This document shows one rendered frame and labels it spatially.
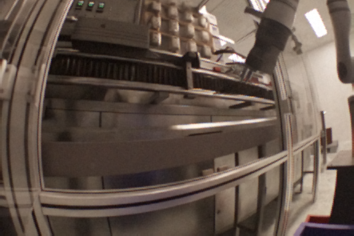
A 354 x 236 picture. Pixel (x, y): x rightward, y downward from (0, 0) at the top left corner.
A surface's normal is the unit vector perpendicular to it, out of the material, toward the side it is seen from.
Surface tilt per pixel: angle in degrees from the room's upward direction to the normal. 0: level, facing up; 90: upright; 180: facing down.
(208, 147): 90
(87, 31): 90
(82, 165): 90
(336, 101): 90
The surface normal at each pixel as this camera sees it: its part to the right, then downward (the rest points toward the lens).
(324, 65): -0.88, -0.06
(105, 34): 0.47, -0.21
